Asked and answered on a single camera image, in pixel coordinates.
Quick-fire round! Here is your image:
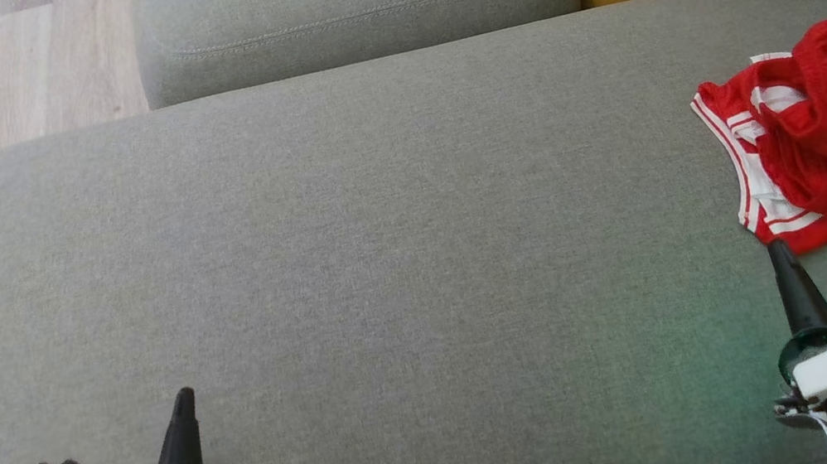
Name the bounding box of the large grey sofa chaise cushion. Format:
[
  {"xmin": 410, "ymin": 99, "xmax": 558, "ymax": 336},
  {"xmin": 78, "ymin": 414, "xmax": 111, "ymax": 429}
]
[{"xmin": 0, "ymin": 0, "xmax": 827, "ymax": 464}]

